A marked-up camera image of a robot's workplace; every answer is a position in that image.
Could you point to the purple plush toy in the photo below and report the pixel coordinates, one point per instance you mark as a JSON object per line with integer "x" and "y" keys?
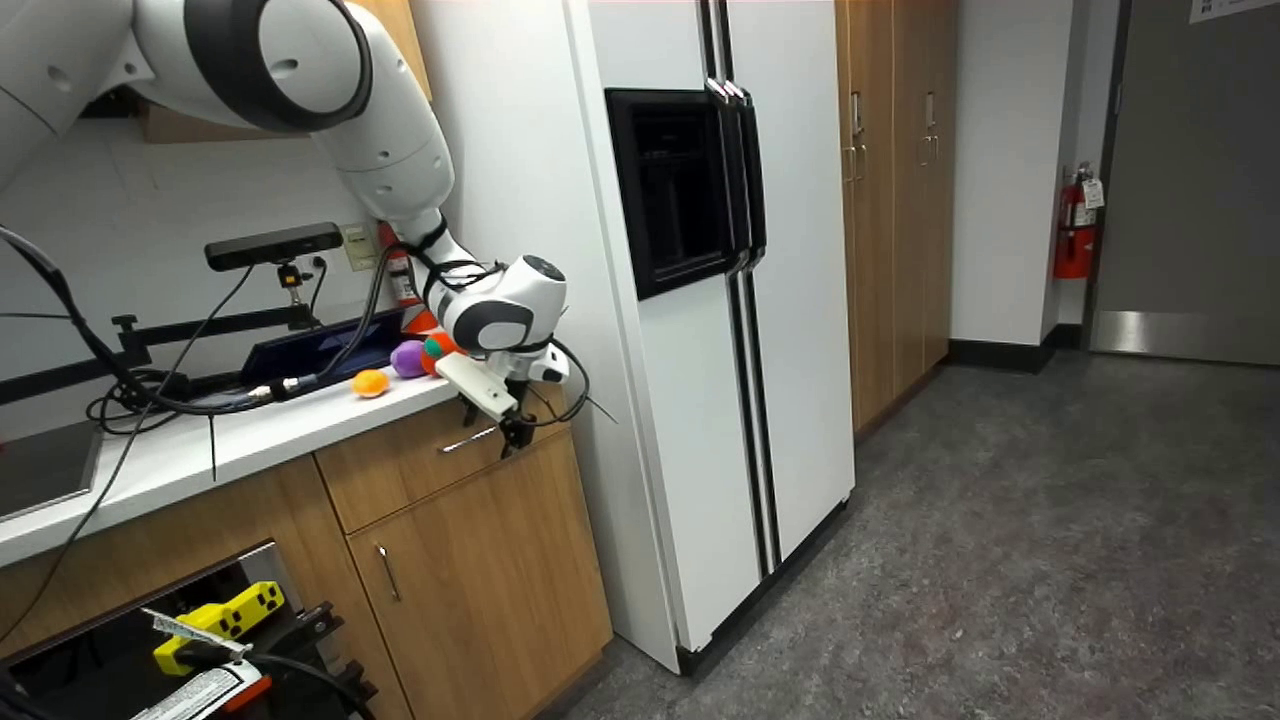
{"x": 406, "y": 358}

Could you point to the beige wall outlet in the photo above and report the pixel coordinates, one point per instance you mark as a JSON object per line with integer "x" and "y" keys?
{"x": 358, "y": 246}

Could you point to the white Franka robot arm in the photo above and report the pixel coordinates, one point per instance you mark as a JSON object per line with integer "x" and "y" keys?
{"x": 384, "y": 132}

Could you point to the dark blue flat case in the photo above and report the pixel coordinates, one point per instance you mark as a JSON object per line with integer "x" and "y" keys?
{"x": 300, "y": 358}

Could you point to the black stereo camera bar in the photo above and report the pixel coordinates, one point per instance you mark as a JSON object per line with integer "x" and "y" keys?
{"x": 273, "y": 246}

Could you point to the yellow tool in drawer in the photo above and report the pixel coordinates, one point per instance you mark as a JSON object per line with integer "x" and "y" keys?
{"x": 222, "y": 617}

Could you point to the tall wooden pantry cabinets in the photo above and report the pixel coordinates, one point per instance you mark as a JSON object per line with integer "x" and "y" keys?
{"x": 892, "y": 202}

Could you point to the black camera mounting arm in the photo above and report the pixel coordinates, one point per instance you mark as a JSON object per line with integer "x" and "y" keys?
{"x": 202, "y": 327}

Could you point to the white red printed packet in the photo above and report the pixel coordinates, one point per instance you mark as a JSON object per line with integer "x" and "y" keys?
{"x": 202, "y": 693}

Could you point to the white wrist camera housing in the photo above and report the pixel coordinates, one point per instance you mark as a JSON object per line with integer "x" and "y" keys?
{"x": 476, "y": 381}

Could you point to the wooden base cabinet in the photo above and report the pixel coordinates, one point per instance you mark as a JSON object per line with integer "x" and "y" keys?
{"x": 495, "y": 600}

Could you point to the white side-by-side refrigerator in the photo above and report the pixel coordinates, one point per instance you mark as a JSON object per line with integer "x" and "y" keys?
{"x": 785, "y": 401}

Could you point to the stainless steel sink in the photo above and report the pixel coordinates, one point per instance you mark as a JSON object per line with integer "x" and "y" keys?
{"x": 43, "y": 469}

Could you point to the orange plush toy fruit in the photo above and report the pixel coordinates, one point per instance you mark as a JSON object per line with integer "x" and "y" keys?
{"x": 371, "y": 385}

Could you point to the red plush tomato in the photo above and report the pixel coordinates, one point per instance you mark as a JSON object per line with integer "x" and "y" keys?
{"x": 438, "y": 349}

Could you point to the red fire extinguisher white tag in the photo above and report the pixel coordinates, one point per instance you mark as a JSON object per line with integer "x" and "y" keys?
{"x": 1072, "y": 240}

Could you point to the grey metal door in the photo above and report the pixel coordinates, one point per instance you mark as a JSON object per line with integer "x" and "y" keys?
{"x": 1186, "y": 174}

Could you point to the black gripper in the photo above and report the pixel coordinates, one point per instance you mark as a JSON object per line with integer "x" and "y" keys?
{"x": 518, "y": 431}

